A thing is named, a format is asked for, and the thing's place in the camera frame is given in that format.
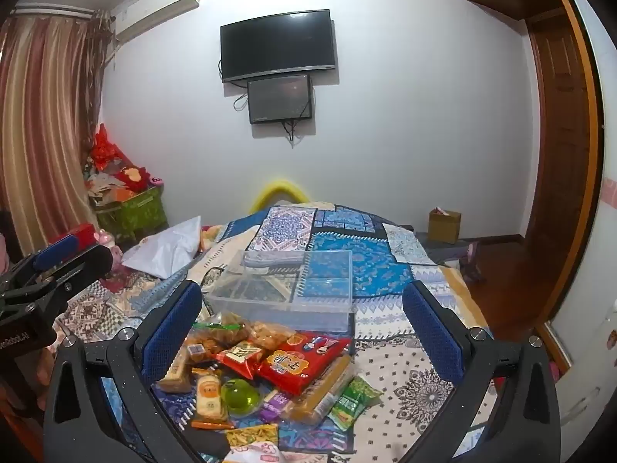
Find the striped brown curtain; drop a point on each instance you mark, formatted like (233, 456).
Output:
(43, 130)

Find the clear fried snack bag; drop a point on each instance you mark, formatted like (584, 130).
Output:
(221, 333)

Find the white wardrobe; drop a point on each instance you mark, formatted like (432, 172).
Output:
(593, 347)

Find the small red white packet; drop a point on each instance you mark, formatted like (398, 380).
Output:
(241, 357)

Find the yellow chips packet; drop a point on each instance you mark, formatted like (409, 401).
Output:
(250, 436)

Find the brown patterned bedsheet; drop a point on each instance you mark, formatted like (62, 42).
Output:
(96, 311)

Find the white plastic bag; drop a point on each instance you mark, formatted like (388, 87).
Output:
(168, 246)

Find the red crumpled gift wrap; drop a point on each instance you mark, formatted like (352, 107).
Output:
(106, 147)

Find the small cardboard box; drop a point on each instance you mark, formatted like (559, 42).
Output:
(444, 225)

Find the red box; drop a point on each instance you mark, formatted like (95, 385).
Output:
(79, 234)

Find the small square candy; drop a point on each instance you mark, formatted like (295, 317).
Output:
(196, 351)

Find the green storage box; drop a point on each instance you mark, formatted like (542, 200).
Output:
(135, 212)

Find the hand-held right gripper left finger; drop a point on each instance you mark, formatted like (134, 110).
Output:
(173, 333)

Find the small purple candy packet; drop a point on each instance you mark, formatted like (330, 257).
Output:
(274, 405)

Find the large black wall television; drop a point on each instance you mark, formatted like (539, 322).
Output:
(277, 43)

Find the brown wooden door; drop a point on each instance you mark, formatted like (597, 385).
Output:
(559, 154)

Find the long yellow biscuit packet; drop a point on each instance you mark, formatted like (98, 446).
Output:
(318, 393)

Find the person's left hand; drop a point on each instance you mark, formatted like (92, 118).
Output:
(43, 371)

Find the orange rice cracker packet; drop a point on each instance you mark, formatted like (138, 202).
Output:
(210, 395)

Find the small purple cloth item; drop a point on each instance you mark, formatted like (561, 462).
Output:
(471, 260)

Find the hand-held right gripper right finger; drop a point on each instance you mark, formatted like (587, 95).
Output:
(434, 335)

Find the red plush toy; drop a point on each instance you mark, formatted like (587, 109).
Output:
(132, 178)

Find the yellow foam tube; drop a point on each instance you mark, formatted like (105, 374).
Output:
(277, 185)

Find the beige wafer bar packet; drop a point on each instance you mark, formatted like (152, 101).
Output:
(173, 376)

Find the blue patchwork printed blanket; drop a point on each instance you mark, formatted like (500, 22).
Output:
(376, 260)

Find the small black wall monitor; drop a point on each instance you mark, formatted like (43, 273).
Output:
(279, 99)

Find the clear peanut bag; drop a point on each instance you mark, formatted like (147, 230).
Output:
(272, 333)

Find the pink white snack packet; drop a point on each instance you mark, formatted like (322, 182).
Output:
(253, 456)

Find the green snack packet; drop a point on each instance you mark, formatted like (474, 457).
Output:
(355, 400)

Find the white air conditioner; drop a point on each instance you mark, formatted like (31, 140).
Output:
(159, 7)

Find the small pink toy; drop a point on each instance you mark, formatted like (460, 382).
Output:
(157, 181)

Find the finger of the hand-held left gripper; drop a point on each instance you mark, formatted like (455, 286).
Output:
(53, 251)
(82, 267)

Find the large red snack bag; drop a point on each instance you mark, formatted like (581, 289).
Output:
(299, 364)

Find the clear plastic container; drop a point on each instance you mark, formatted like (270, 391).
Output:
(328, 292)

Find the pink pig figure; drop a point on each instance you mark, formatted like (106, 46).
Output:
(108, 243)

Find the green jelly cup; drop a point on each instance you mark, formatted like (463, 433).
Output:
(241, 395)

